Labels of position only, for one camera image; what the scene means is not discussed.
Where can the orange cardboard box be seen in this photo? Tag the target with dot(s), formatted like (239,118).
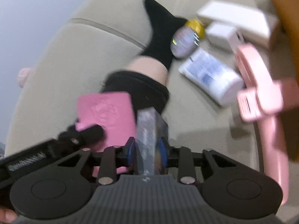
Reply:
(288,13)

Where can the pink leather card wallet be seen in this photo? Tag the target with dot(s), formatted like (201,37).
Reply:
(113,112)

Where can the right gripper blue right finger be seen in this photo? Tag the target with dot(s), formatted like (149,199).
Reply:
(163,150)

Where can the black sock left foot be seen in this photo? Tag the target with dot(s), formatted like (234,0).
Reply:
(164,25)

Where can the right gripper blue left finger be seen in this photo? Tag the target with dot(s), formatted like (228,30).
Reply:
(130,153)

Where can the small white box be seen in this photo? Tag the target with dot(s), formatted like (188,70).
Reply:
(224,36)

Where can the large white box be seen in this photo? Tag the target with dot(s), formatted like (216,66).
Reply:
(255,25)

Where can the pink phone stand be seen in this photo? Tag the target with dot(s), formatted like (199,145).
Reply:
(262,101)

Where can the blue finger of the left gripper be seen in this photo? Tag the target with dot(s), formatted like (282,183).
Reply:
(87,138)

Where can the beige sofa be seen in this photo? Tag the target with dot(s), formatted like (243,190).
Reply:
(103,37)

